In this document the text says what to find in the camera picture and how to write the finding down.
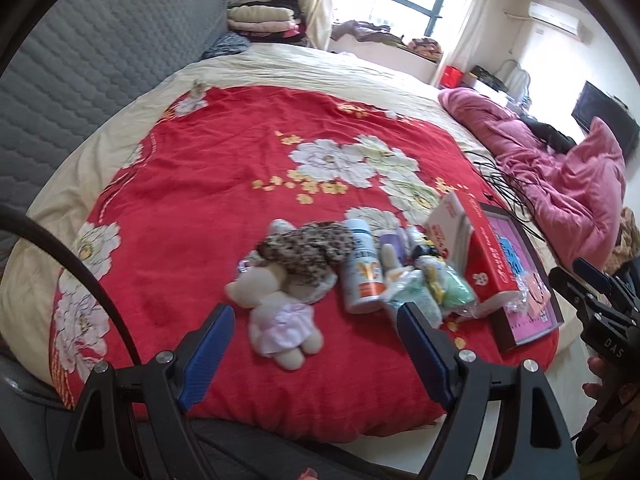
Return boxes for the cream curtain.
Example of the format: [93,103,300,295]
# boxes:
[305,0,341,51]
[432,0,506,86]

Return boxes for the mint green soft pouch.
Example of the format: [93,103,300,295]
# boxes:
[440,260,476,308]

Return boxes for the person's right forearm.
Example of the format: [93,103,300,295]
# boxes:
[575,407,640,466]

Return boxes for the blue patterned pillow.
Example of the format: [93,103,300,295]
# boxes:
[202,32,251,61]

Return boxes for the cream plush doll pink dress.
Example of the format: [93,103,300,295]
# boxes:
[224,262,325,372]

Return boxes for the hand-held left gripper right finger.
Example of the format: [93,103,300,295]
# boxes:
[396,301,576,480]

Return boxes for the thick black cable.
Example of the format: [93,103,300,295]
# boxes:
[0,205,146,368]

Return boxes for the grey quilted headboard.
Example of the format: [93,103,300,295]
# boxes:
[0,0,231,206]

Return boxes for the brown clothes pile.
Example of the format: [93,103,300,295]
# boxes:
[331,20,401,46]

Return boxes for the small purple bottle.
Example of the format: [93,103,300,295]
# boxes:
[378,232,403,261]

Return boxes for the green packaged item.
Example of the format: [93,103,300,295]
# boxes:
[382,270,443,328]

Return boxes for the stack of folded clothes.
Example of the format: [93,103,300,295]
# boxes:
[227,0,306,41]

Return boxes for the orange patterned clothes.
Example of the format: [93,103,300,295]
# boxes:
[407,37,443,61]

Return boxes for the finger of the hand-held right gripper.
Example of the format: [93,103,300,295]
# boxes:
[548,267,603,321]
[572,257,613,293]

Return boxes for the clear plastic wrapper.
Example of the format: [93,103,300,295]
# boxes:
[500,270,551,318]

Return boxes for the grey fabric chair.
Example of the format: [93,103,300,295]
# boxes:
[0,350,401,480]

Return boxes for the brown patterned cloth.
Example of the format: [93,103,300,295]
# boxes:
[607,207,640,271]

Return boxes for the pink quilt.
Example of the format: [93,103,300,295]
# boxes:
[437,87,628,268]

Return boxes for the black garment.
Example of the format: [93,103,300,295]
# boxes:
[520,115,576,153]

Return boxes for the small spray bottle black cap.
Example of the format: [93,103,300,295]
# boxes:
[405,225,438,258]

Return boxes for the person's right hand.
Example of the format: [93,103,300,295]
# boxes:
[582,356,618,411]

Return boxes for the white supplement bottle orange label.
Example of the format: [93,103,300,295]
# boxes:
[340,218,387,315]

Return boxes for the black cables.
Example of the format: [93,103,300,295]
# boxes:
[465,152,548,243]

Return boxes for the white chair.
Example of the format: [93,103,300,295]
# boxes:
[500,59,532,93]

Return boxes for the black bag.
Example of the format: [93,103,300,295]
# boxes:
[470,65,506,88]

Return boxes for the red and white box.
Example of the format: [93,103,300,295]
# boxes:
[424,191,523,318]

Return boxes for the red floral blanket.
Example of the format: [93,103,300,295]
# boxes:
[0,42,561,443]

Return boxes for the black television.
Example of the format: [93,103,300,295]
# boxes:
[571,81,640,158]

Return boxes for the leopard print scrunchie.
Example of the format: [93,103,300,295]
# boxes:
[255,220,356,281]

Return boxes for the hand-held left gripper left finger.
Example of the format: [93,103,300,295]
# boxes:
[57,304,237,480]

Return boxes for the white floral scrunchie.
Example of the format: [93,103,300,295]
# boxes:
[239,218,337,306]

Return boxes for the white air conditioner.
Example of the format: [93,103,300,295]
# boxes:
[529,2,587,43]

